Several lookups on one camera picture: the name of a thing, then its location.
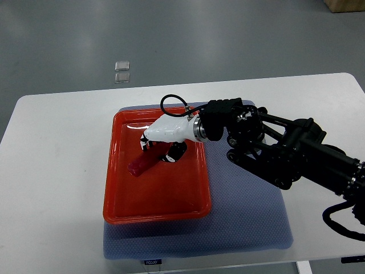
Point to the white table leg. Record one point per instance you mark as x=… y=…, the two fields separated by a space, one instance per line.
x=303 y=267

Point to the cardboard box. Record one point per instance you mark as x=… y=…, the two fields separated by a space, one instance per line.
x=345 y=6

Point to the upper floor outlet plate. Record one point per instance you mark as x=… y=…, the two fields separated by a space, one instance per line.
x=122 y=65

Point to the red plastic tray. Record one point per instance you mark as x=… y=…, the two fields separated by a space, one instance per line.
x=167 y=191

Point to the black label tag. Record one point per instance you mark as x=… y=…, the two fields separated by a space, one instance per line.
x=153 y=262

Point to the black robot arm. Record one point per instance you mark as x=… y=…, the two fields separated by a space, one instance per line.
x=281 y=151

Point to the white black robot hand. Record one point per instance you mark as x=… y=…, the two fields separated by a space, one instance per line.
x=174 y=130

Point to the red pepper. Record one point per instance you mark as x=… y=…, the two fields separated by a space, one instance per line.
x=148 y=158

